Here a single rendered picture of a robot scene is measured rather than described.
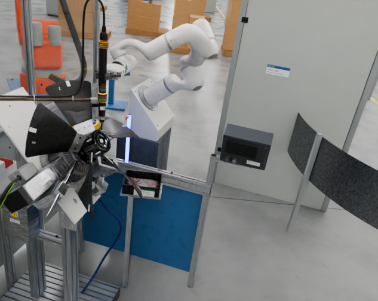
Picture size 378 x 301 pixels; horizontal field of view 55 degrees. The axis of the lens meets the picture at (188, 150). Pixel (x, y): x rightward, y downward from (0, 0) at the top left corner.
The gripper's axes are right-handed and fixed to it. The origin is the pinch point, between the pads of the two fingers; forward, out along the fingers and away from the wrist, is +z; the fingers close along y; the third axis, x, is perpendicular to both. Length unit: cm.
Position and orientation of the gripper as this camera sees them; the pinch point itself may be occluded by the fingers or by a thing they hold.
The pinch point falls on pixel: (103, 75)
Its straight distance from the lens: 178.8
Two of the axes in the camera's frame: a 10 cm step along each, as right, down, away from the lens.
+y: -9.6, -2.3, 1.8
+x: 1.3, -8.8, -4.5
